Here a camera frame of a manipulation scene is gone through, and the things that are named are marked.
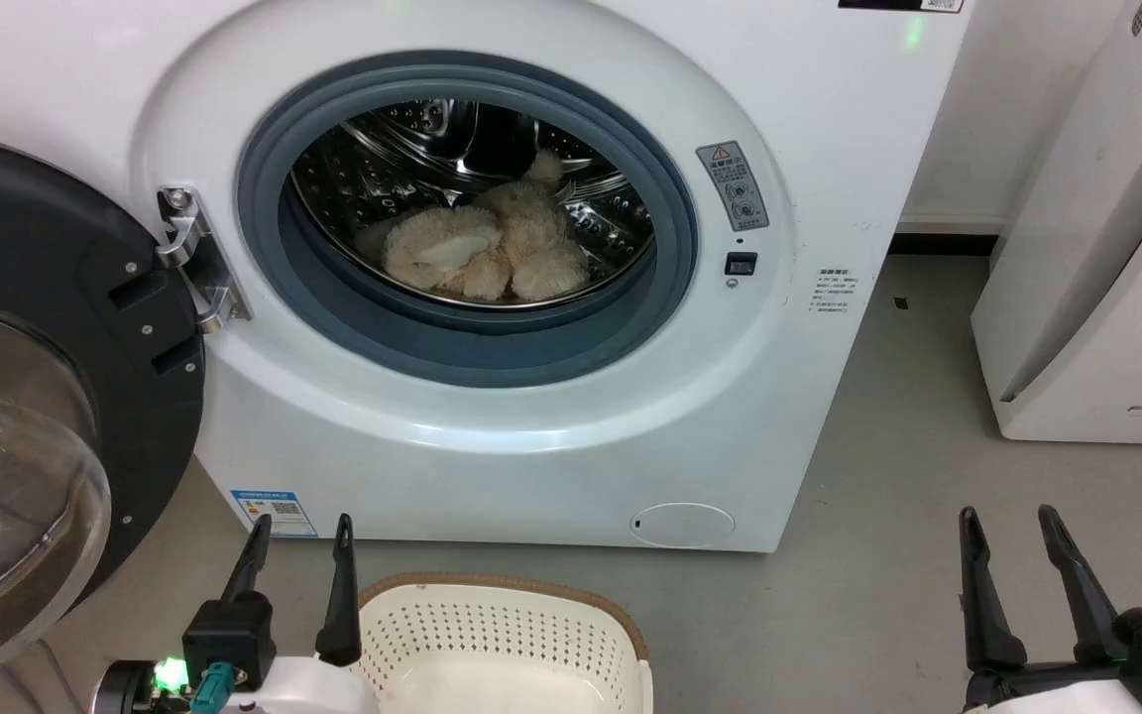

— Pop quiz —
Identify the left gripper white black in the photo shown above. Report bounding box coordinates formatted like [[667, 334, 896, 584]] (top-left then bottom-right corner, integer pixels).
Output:
[[95, 513, 380, 714]]

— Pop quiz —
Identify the white perforated laundry basket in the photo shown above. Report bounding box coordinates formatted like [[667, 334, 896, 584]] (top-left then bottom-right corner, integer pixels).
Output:
[[353, 572, 653, 714]]

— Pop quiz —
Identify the white front-load washing machine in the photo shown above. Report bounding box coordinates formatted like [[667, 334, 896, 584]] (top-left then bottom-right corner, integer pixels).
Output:
[[0, 0, 973, 553]]

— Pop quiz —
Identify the cream fluffy plush toy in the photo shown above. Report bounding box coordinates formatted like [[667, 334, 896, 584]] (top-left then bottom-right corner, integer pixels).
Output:
[[355, 149, 592, 303]]

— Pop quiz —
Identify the blue energy label sticker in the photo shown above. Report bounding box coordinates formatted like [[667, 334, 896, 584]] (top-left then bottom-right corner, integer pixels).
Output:
[[230, 488, 318, 539]]

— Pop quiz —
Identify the white air purifier cabinet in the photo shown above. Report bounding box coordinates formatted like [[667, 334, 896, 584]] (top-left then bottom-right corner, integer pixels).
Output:
[[971, 0, 1142, 445]]

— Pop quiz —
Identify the grey rubber door gasket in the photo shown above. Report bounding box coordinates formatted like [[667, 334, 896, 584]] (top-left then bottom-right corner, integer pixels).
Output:
[[237, 64, 699, 388]]

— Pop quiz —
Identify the clear glass door bowl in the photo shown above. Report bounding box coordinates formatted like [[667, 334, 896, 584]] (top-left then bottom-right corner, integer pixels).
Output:
[[0, 297, 114, 636]]

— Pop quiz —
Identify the silver metal door hinge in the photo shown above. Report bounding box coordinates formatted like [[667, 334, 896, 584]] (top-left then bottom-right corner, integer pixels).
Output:
[[157, 185, 253, 335]]

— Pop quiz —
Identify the round white filter cover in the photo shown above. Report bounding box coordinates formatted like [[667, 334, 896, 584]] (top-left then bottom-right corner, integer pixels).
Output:
[[629, 502, 736, 548]]

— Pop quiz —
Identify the small printed text label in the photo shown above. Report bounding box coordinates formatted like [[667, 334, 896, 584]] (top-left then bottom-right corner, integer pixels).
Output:
[[809, 266, 855, 316]]

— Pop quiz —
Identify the black round washer door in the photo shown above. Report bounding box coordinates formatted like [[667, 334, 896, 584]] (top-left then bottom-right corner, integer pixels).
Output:
[[0, 132, 207, 697]]

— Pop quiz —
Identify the stainless steel washer drum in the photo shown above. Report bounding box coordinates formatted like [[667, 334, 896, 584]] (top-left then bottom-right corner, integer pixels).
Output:
[[290, 99, 655, 308]]

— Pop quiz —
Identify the grey warning sticker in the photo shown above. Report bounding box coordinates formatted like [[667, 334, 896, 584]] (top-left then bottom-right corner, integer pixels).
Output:
[[696, 140, 770, 232]]

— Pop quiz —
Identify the black washer display panel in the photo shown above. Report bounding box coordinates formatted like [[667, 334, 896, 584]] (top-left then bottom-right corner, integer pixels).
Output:
[[838, 0, 964, 14]]

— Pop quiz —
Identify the black wall baseboard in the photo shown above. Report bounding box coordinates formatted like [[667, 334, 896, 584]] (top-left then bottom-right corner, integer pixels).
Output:
[[890, 233, 1000, 257]]

